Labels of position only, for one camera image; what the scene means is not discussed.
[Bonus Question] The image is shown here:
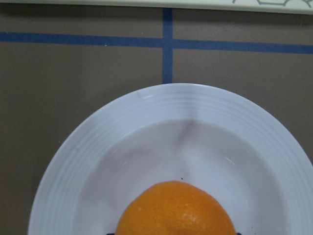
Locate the orange fruit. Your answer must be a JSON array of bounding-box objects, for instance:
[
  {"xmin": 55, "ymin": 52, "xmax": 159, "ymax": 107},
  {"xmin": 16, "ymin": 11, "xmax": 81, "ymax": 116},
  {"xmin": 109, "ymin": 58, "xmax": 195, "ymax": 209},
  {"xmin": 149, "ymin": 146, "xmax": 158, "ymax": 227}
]
[{"xmin": 115, "ymin": 181, "xmax": 236, "ymax": 235}]

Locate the white round plate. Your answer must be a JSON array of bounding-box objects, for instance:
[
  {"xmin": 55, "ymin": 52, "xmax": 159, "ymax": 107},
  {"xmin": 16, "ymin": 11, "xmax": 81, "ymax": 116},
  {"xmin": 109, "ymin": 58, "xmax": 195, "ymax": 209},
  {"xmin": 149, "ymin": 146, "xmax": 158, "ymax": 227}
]
[{"xmin": 28, "ymin": 83, "xmax": 313, "ymax": 235}]

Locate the cream bear tray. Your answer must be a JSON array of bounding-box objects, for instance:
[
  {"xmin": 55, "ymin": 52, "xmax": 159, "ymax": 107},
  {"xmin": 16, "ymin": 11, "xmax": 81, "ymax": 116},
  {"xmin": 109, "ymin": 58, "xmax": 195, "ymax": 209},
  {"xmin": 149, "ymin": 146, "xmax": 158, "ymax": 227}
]
[{"xmin": 1, "ymin": 0, "xmax": 313, "ymax": 15}]

